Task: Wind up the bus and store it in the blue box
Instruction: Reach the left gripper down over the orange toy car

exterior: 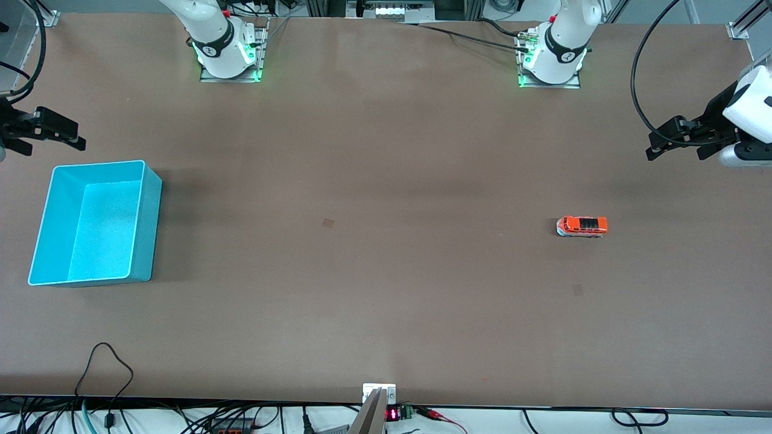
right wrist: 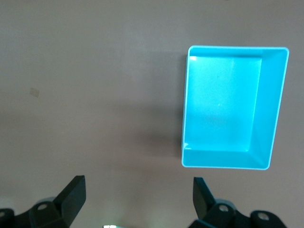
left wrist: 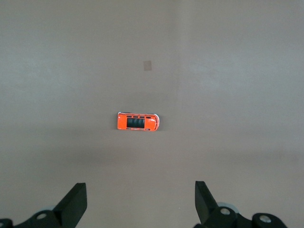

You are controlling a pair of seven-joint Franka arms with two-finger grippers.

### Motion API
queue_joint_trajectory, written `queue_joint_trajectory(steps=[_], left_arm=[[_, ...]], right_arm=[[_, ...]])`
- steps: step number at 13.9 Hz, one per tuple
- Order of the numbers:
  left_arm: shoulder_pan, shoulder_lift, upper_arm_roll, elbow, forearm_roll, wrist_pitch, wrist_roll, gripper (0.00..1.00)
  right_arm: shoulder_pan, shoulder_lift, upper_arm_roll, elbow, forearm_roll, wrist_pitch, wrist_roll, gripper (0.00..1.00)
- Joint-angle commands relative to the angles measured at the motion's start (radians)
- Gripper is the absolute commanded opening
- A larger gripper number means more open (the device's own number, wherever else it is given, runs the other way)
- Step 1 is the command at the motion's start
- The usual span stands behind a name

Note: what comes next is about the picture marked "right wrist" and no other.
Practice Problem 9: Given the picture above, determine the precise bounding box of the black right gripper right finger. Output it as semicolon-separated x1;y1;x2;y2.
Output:
191;177;289;228

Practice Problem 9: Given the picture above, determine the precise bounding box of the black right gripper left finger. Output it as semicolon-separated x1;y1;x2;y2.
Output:
0;175;86;228

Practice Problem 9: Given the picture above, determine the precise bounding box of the blue plastic box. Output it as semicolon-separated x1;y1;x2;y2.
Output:
180;45;290;171

